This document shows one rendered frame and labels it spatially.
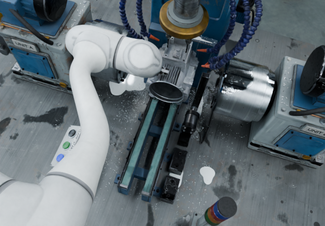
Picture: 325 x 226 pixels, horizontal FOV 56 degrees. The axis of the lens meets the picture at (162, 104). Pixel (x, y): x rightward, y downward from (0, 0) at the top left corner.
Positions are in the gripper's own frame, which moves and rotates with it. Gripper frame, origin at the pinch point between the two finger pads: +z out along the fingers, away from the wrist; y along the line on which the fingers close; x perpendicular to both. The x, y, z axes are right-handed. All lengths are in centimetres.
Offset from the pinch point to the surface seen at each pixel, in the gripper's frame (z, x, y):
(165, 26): -16.3, -14.7, -1.0
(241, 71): -0.4, -9.1, -32.9
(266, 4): 192, -109, -64
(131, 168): -0.8, 40.8, -2.0
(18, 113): 15, 36, 59
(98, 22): 2.6, -12.7, 29.3
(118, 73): 2.5, 5.2, 15.2
